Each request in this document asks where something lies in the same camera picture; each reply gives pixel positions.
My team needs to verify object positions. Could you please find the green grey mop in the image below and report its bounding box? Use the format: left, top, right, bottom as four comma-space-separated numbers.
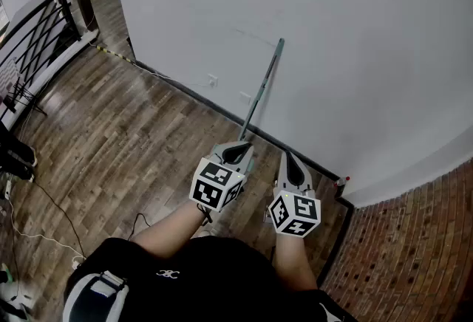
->
237, 38, 286, 173

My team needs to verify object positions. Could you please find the yellow black striped cable cover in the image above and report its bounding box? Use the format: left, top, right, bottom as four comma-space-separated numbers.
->
95, 46, 136, 64

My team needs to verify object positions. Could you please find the person's black shirt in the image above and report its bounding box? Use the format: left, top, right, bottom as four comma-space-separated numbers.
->
62, 235, 358, 322

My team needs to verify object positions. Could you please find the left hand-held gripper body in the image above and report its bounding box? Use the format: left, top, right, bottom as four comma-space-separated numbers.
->
188, 140, 256, 213

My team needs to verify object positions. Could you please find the bottle with red cap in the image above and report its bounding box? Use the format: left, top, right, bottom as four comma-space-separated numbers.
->
333, 176, 351, 198

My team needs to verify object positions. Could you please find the grey white shoulder strap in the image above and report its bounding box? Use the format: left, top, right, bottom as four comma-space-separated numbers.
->
61, 270, 130, 322

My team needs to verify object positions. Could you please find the white floor cable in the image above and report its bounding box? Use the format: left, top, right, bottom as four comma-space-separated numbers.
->
6, 197, 85, 259

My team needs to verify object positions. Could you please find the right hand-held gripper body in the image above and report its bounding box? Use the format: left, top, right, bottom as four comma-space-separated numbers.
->
268, 149, 321, 239

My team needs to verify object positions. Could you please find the black tripod stand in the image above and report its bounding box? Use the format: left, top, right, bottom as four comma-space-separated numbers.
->
2, 79, 49, 117

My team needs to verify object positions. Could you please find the person's left forearm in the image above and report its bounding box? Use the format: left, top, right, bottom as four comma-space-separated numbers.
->
132, 199, 208, 259

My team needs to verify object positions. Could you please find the black floor cable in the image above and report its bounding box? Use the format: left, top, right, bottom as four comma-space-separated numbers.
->
32, 179, 86, 259

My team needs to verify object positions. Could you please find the black metal railing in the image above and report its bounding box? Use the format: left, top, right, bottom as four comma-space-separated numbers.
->
0, 0, 83, 123

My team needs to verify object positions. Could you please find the person's right forearm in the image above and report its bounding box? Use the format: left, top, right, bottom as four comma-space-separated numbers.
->
273, 233, 319, 292

